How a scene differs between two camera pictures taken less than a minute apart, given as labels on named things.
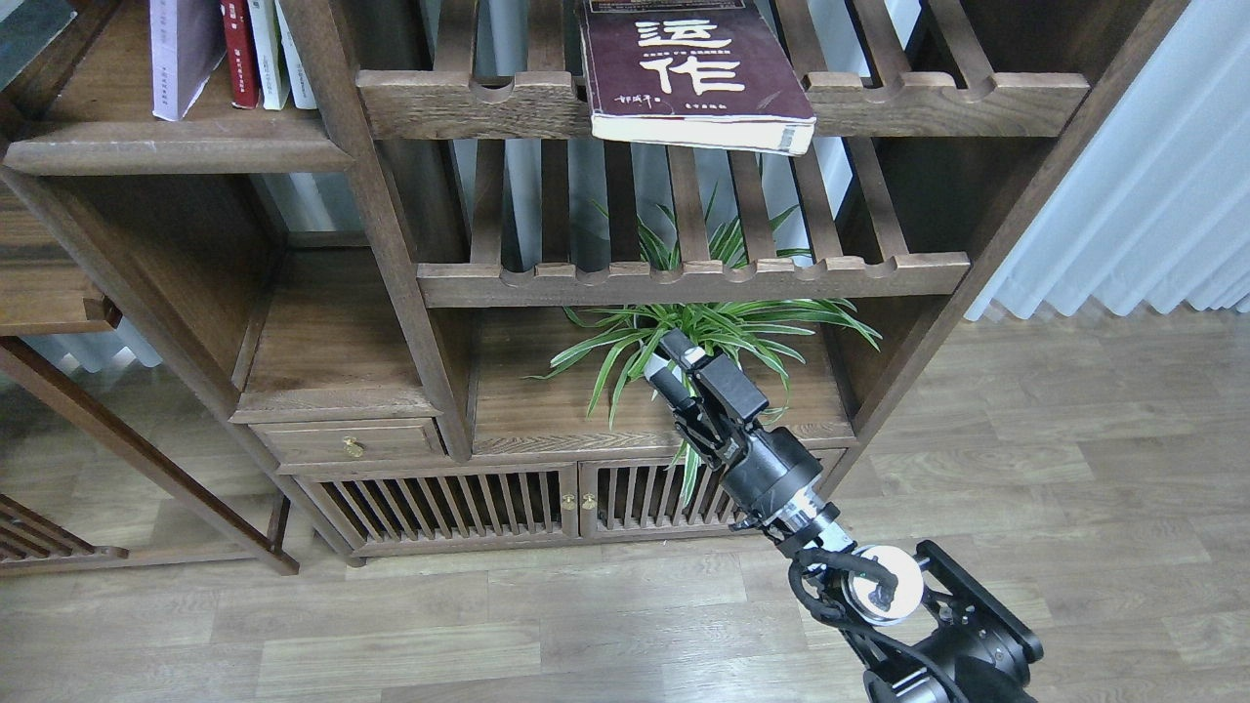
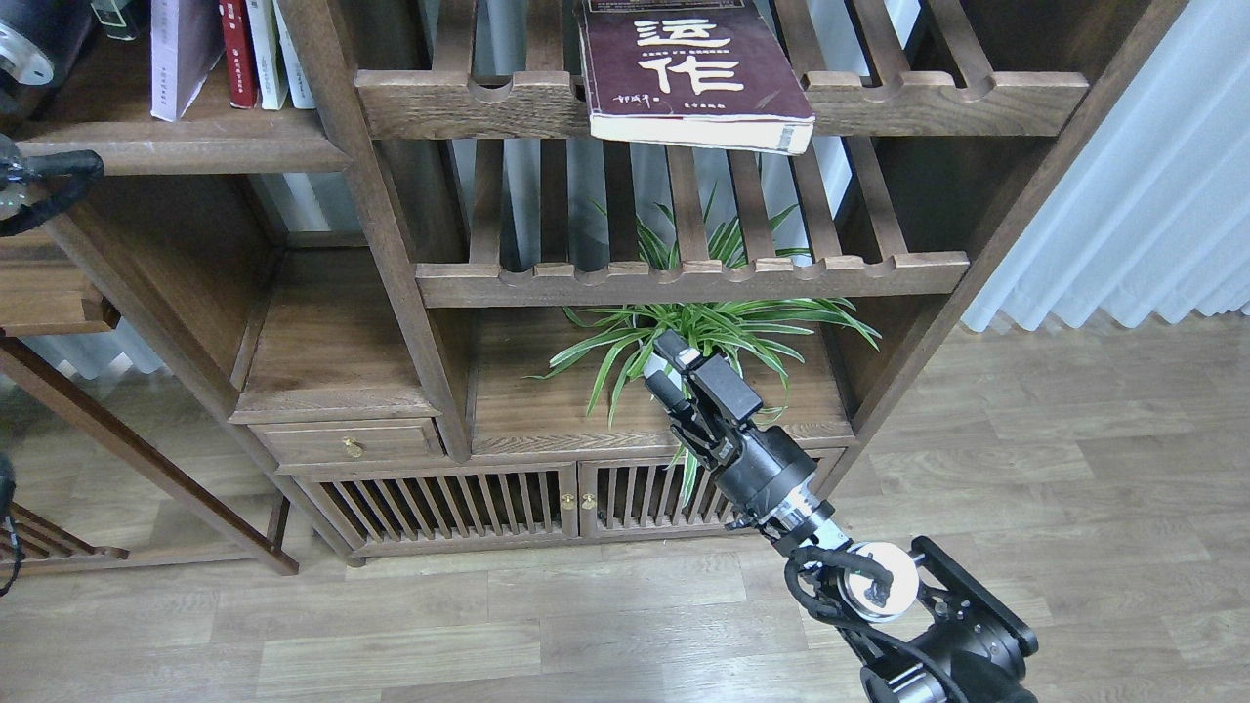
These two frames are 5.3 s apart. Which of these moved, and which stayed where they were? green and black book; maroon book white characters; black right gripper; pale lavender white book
Moved: green and black book
Stayed: black right gripper; pale lavender white book; maroon book white characters
